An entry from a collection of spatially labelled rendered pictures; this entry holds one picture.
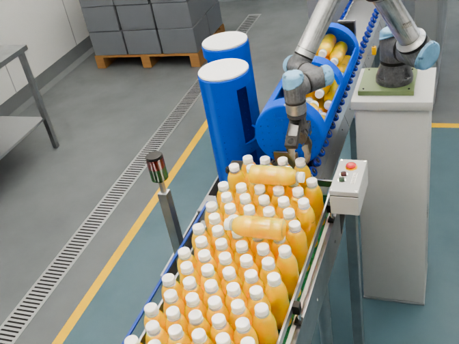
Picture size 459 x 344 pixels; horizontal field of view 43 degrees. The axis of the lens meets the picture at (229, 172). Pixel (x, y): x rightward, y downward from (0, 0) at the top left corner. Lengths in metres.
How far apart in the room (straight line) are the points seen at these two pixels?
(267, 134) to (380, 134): 0.48
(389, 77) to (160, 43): 3.90
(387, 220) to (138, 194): 2.01
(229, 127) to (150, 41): 3.02
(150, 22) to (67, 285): 3.17
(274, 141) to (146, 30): 3.84
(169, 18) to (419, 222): 3.79
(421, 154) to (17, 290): 2.46
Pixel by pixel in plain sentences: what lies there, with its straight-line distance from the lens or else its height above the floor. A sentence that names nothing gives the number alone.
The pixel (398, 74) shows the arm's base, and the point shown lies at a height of 1.22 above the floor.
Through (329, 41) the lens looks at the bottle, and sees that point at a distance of 3.01.
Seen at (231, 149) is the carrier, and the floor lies 0.61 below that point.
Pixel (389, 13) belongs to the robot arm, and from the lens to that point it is 2.23.
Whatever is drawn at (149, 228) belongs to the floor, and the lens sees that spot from 3.88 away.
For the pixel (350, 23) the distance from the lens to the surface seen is 3.50.
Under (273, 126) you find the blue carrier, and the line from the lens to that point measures 2.38.
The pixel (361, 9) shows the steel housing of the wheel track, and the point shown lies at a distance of 4.14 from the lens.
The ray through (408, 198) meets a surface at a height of 0.66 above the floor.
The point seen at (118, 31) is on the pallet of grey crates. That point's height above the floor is 0.40.
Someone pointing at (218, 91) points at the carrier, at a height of 0.97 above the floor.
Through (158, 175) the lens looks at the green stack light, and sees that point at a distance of 2.11.
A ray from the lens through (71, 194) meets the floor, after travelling 4.48.
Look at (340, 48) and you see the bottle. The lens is 3.02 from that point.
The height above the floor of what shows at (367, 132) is 1.00.
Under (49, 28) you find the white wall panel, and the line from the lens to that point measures 6.61.
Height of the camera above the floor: 2.31
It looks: 33 degrees down
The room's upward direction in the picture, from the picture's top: 11 degrees counter-clockwise
